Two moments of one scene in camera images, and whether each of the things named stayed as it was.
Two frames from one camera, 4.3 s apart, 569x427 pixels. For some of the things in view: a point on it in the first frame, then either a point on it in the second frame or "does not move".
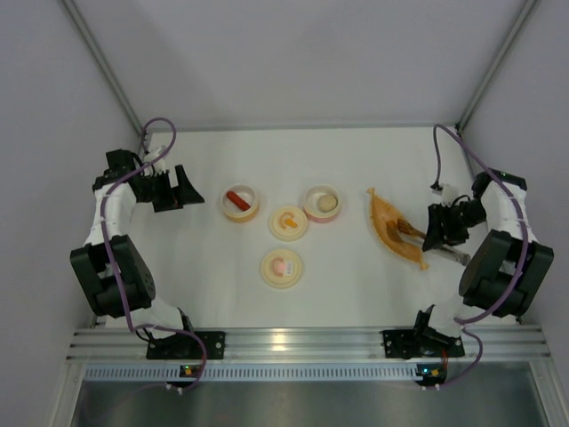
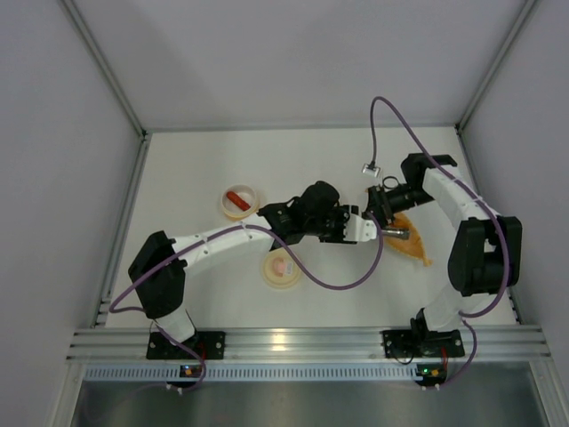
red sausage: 237,201 does not move
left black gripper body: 167,192 to 334,223
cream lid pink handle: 281,269 does not move
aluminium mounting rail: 522,343 does not move
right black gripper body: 443,226 to 379,203
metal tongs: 461,257 to 396,232
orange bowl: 234,212 does not move
